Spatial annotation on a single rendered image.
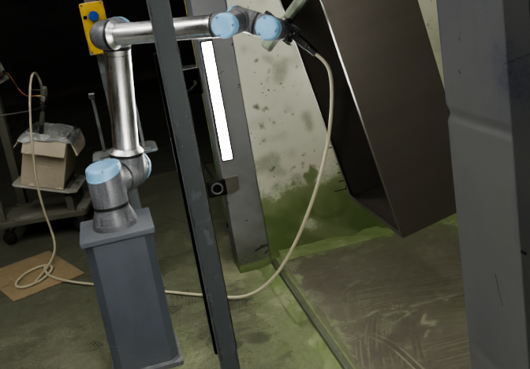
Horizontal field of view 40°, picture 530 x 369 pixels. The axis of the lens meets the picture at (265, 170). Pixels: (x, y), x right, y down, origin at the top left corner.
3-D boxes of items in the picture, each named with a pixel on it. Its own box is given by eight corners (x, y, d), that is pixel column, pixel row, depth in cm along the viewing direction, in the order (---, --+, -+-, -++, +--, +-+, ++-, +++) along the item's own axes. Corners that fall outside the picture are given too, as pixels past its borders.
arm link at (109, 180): (85, 210, 305) (76, 169, 301) (107, 195, 320) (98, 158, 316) (116, 209, 300) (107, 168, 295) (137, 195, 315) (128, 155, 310)
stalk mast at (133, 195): (156, 275, 418) (91, -17, 374) (158, 279, 412) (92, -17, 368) (146, 277, 417) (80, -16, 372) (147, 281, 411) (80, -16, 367)
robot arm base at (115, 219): (93, 236, 301) (87, 214, 299) (93, 223, 319) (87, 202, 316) (139, 226, 305) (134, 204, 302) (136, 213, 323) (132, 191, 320)
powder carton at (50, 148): (27, 165, 547) (31, 113, 537) (86, 173, 551) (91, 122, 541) (7, 186, 495) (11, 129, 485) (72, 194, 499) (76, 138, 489)
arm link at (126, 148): (104, 192, 320) (87, 19, 296) (125, 179, 336) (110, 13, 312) (135, 195, 315) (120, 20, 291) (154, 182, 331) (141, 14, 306)
